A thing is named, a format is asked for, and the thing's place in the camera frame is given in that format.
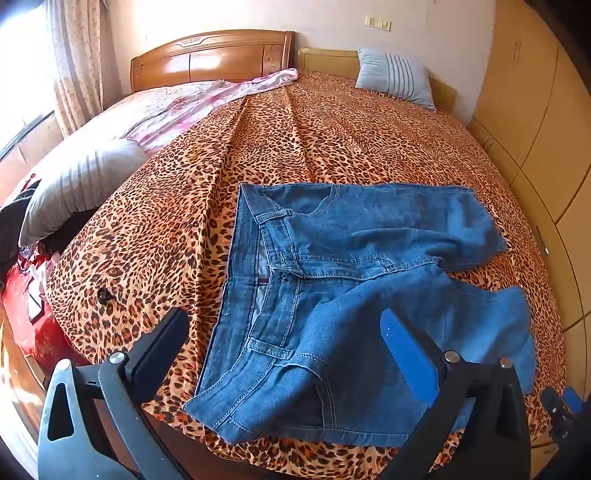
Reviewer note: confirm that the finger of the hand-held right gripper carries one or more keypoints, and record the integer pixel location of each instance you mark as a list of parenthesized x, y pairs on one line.
[(561, 420)]

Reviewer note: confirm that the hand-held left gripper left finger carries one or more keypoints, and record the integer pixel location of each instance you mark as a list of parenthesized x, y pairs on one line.
[(157, 346)]

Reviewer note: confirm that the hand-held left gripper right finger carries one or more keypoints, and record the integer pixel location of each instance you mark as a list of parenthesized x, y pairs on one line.
[(408, 355)]

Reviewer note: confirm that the blue denim pants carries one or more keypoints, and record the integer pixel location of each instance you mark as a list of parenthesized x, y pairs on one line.
[(323, 300)]

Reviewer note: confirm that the small black object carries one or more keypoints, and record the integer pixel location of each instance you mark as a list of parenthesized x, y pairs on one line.
[(105, 297)]

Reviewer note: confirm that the red patterned cloth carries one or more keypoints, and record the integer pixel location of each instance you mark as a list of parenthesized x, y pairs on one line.
[(32, 341)]

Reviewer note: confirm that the small white device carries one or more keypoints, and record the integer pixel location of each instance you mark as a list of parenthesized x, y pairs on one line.
[(35, 307)]

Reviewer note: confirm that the leopard print bed sheet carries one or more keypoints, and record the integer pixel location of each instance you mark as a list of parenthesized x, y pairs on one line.
[(184, 207)]

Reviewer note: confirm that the grey striped pillow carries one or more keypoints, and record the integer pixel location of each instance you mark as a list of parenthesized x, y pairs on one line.
[(78, 184)]

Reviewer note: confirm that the pink floral quilt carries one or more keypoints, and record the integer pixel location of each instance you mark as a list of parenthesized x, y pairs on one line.
[(175, 106)]

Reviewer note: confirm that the blue striped pillow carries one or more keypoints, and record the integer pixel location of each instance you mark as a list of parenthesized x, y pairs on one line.
[(392, 74)]

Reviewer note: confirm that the floral beige curtain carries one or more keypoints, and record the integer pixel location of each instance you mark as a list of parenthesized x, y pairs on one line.
[(74, 69)]

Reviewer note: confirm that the light wooden wardrobe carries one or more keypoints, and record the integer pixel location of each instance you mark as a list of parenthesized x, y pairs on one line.
[(531, 92)]

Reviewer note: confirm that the carved wooden headboard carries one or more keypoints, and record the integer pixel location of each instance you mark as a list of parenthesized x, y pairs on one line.
[(207, 55)]

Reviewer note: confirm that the plain light wooden headboard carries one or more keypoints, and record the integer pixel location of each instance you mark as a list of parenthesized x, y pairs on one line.
[(323, 60)]

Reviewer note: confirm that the window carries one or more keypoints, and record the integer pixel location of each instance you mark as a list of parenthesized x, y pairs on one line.
[(23, 69)]

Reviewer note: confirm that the wall switch panel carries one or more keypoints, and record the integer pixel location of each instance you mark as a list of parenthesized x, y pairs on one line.
[(377, 23)]

